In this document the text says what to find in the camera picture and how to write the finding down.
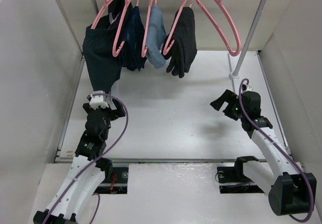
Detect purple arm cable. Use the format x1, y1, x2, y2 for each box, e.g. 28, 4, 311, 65
238, 78, 317, 222
40, 94, 130, 224

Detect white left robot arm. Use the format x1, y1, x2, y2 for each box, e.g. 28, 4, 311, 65
33, 99, 128, 223

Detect aluminium rail at table front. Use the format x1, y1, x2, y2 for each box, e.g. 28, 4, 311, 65
83, 159, 292, 187

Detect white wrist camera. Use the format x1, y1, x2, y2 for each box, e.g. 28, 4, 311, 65
242, 83, 253, 93
87, 91, 112, 110

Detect dark teal hanging trousers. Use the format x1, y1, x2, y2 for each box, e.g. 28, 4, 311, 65
83, 0, 125, 94

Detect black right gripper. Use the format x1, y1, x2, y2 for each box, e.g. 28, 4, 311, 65
209, 89, 247, 120

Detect navy blue hanging shorts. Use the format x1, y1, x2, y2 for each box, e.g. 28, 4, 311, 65
119, 6, 146, 71

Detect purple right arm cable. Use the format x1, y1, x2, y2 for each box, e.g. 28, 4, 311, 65
238, 78, 317, 222

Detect light blue hanging shorts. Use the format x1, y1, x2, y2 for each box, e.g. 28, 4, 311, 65
145, 6, 167, 69

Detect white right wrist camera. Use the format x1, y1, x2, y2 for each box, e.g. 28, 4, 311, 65
242, 83, 253, 93

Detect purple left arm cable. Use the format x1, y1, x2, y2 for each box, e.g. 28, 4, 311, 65
40, 94, 130, 224

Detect black trousers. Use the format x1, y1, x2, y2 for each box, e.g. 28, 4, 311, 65
163, 7, 197, 78

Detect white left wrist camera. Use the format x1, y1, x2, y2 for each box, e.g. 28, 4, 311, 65
87, 91, 112, 110

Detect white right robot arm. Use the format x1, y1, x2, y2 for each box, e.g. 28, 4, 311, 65
210, 90, 316, 222

